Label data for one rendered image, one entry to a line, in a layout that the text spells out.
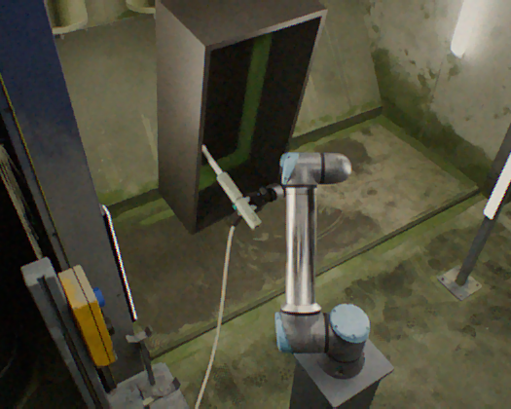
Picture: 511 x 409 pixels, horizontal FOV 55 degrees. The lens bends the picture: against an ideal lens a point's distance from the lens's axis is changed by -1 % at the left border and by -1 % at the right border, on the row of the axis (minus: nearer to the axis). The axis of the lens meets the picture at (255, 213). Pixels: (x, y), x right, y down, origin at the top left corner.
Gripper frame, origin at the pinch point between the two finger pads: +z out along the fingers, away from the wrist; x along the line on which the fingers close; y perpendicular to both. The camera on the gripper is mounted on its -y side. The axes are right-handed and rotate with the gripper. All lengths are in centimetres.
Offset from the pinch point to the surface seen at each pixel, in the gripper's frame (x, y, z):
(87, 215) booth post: 7, -47, 72
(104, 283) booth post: -6, -16, 73
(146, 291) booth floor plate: 9, 90, 35
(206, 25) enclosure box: 47, -70, 4
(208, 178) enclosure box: 41, 51, -23
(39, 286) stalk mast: -24, -94, 98
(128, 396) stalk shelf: -45, -13, 85
